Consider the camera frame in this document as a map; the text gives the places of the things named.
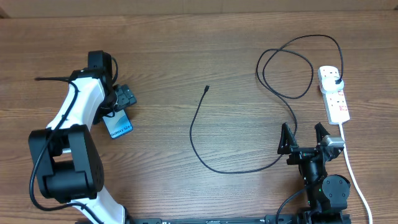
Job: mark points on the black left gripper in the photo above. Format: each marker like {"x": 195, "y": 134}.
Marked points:
{"x": 124, "y": 94}

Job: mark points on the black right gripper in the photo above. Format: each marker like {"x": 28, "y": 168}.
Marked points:
{"x": 286, "y": 146}

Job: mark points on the blue Galaxy smartphone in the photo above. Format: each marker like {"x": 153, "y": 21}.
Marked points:
{"x": 117, "y": 124}

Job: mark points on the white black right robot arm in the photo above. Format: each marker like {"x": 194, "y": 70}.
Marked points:
{"x": 327, "y": 195}

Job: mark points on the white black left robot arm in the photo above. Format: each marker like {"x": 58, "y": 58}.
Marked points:
{"x": 68, "y": 171}

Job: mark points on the white charger plug adapter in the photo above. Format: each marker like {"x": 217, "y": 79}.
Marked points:
{"x": 331, "y": 84}

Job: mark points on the white power strip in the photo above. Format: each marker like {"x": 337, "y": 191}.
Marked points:
{"x": 335, "y": 103}

